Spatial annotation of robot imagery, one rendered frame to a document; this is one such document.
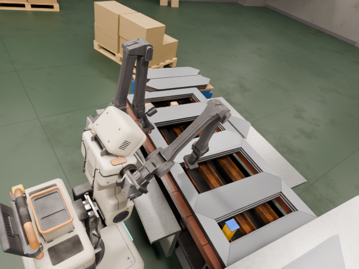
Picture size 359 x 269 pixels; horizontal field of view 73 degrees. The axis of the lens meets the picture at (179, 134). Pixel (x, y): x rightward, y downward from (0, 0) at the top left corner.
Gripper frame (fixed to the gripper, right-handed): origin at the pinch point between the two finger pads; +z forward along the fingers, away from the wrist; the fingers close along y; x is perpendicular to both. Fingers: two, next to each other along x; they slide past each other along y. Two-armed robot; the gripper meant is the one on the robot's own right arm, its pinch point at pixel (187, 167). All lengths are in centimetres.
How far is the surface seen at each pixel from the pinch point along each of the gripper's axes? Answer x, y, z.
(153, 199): 25.3, -9.1, 15.7
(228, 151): -40.0, 4.0, 3.3
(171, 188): 16.5, -10.3, 0.6
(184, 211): 16.2, -27.1, -3.5
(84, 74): 14, 255, 150
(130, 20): -62, 285, 75
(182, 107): -30, 61, 16
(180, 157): -0.4, 9.7, 2.6
